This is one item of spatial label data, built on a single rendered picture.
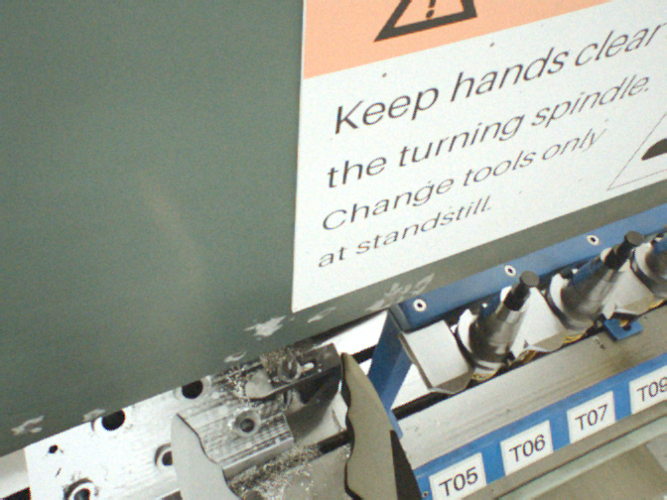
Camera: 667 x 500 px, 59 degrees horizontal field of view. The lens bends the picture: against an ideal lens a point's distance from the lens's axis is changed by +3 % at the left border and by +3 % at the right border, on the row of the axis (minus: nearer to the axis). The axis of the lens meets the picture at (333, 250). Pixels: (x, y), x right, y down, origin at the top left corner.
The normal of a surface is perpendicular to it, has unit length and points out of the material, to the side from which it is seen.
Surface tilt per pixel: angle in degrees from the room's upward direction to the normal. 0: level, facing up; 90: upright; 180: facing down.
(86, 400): 90
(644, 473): 7
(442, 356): 0
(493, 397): 0
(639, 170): 90
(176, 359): 90
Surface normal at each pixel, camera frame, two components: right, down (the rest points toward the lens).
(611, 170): 0.41, 0.77
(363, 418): 0.09, -0.53
